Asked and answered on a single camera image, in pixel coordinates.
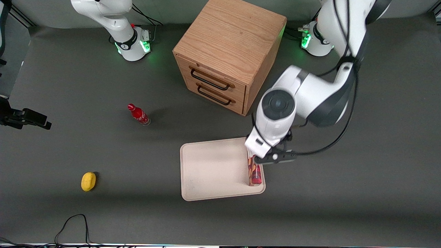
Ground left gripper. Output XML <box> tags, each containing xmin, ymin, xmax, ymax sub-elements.
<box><xmin>245</xmin><ymin>127</ymin><xmax>273</xmax><ymax>159</ymax></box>

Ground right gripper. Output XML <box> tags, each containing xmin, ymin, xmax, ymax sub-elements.
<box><xmin>0</xmin><ymin>97</ymin><xmax>52</xmax><ymax>131</ymax></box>

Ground red cookie box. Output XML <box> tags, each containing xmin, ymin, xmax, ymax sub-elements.
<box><xmin>247</xmin><ymin>155</ymin><xmax>264</xmax><ymax>187</ymax></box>

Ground beige plastic tray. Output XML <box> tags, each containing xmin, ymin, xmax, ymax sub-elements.
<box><xmin>180</xmin><ymin>137</ymin><xmax>266</xmax><ymax>202</ymax></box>

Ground wooden drawer front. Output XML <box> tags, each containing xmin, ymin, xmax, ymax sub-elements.
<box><xmin>186</xmin><ymin>76</ymin><xmax>246</xmax><ymax>116</ymax></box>
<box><xmin>175</xmin><ymin>54</ymin><xmax>247</xmax><ymax>101</ymax></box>

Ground yellow lemon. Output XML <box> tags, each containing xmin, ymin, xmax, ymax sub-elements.
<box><xmin>81</xmin><ymin>172</ymin><xmax>97</xmax><ymax>192</ymax></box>

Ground red cola bottle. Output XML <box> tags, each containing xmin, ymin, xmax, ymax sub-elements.
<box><xmin>127</xmin><ymin>103</ymin><xmax>151</xmax><ymax>126</ymax></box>

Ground wooden two-drawer cabinet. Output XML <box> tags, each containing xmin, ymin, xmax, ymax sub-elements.
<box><xmin>173</xmin><ymin>0</ymin><xmax>287</xmax><ymax>116</ymax></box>

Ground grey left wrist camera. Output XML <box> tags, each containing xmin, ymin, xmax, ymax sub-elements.
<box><xmin>254</xmin><ymin>149</ymin><xmax>297</xmax><ymax>165</ymax></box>

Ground black wire drawer handle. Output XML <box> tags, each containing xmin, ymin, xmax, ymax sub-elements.
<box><xmin>191</xmin><ymin>68</ymin><xmax>230</xmax><ymax>91</ymax></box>
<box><xmin>197</xmin><ymin>85</ymin><xmax>232</xmax><ymax>106</ymax></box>

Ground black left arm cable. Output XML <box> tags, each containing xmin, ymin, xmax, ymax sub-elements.
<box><xmin>292</xmin><ymin>0</ymin><xmax>359</xmax><ymax>156</ymax></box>

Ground looped thin black cable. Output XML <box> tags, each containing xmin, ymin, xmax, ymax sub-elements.
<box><xmin>54</xmin><ymin>214</ymin><xmax>91</xmax><ymax>247</ymax></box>

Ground black hanging cable bundle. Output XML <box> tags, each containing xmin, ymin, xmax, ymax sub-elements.
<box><xmin>0</xmin><ymin>0</ymin><xmax>11</xmax><ymax>66</ymax></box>

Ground black left base cables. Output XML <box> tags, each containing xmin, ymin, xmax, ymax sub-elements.
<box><xmin>285</xmin><ymin>9</ymin><xmax>322</xmax><ymax>38</ymax></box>

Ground black base cables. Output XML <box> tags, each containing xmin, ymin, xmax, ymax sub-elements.
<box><xmin>285</xmin><ymin>9</ymin><xmax>322</xmax><ymax>38</ymax></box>
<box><xmin>132</xmin><ymin>3</ymin><xmax>163</xmax><ymax>27</ymax></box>

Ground thin black edge cables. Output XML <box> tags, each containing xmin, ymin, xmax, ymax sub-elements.
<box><xmin>0</xmin><ymin>237</ymin><xmax>42</xmax><ymax>248</ymax></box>

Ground black right base cables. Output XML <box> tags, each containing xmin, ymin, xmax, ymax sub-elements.
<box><xmin>132</xmin><ymin>3</ymin><xmax>163</xmax><ymax>27</ymax></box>

